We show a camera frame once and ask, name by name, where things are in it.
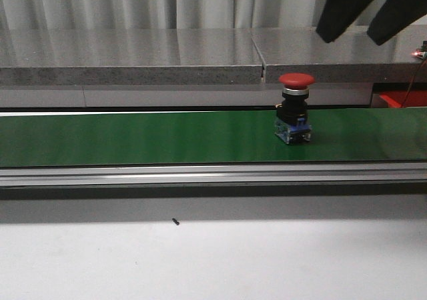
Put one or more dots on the small green circuit board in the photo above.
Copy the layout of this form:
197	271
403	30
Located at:
419	53

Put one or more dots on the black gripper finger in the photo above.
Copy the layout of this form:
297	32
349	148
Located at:
393	17
337	16

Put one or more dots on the green conveyor belt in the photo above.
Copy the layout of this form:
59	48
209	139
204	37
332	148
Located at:
209	137

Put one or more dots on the aluminium conveyor frame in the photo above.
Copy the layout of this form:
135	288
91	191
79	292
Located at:
183	174

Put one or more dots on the grey pleated curtain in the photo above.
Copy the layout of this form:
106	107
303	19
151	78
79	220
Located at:
159	14

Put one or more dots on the grey stone counter slab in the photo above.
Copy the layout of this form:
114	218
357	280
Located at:
202	56

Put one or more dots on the red plate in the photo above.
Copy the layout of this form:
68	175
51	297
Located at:
398	99

